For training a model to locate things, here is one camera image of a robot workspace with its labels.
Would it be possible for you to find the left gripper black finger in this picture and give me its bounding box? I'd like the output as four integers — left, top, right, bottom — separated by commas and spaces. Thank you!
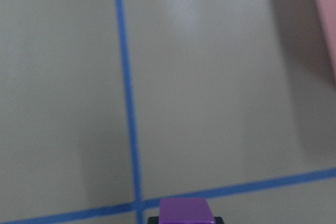
147, 216, 224, 224

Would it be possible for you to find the purple toy block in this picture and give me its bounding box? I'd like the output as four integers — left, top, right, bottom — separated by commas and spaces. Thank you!
159, 197, 215, 224

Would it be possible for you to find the pink plastic box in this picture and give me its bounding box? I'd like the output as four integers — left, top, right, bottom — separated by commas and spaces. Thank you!
314, 0, 335, 81

